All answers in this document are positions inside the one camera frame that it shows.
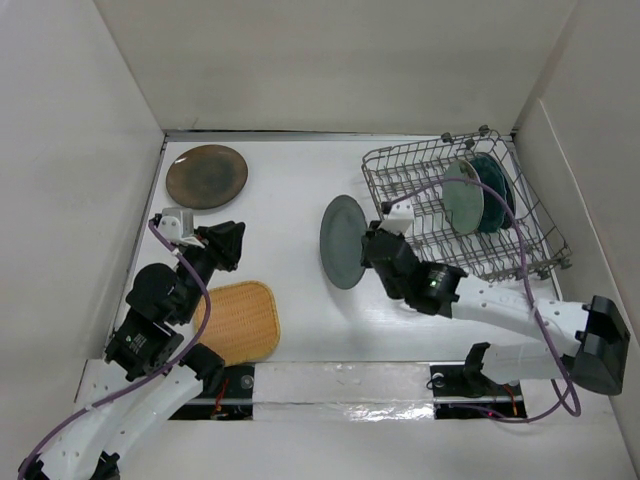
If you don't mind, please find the blue floral white plate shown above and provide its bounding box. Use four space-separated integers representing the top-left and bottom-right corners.
496 161 516 230

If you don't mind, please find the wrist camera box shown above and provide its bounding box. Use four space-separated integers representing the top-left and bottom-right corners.
152 207 199 245
379 200 415 235

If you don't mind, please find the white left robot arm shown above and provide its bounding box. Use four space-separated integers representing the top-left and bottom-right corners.
18 216 246 479

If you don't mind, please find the metal wire dish rack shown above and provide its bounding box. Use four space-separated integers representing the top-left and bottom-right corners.
362 125 571 281

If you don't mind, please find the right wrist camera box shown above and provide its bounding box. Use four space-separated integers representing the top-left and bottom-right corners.
379 200 415 235

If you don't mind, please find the light green plate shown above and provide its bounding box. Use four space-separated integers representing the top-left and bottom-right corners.
442 159 484 235

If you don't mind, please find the teal scalloped plate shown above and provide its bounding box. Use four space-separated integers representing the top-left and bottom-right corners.
471 153 511 234

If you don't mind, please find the orange woven square tray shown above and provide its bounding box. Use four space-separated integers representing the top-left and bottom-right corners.
198 281 280 366

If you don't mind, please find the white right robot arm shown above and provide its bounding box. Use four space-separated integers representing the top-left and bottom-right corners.
361 229 630 396

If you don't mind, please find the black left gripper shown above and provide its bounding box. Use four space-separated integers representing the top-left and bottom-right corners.
178 219 246 321

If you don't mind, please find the brown round plate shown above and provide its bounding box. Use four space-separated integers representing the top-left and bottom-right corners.
165 144 249 210

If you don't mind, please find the grey blue round plate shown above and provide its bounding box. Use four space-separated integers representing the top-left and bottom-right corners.
319 195 367 290

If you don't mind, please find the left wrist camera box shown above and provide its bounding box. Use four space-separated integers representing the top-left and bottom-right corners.
152 207 199 245

